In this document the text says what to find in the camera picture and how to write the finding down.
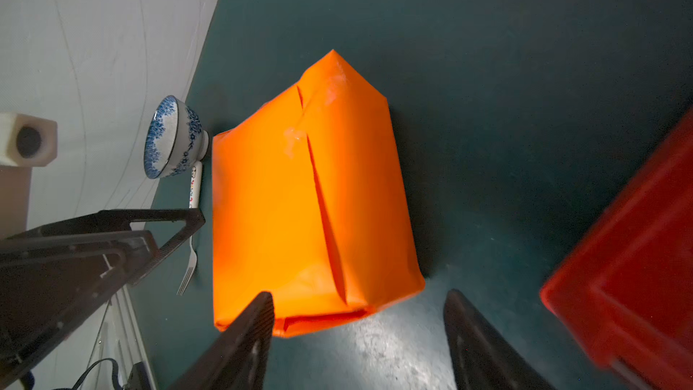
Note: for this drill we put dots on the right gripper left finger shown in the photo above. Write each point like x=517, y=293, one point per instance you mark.
x=238, y=358

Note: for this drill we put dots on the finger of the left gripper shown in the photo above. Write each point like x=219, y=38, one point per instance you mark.
x=51, y=285
x=168, y=229

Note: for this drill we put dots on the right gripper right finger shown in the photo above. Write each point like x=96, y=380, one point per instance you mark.
x=481, y=358

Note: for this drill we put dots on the blue white ceramic spoon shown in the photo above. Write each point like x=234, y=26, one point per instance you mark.
x=175, y=140

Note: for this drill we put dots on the red tape dispenser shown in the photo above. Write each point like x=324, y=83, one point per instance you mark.
x=625, y=292

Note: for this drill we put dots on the green table mat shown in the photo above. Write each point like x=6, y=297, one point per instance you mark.
x=517, y=122

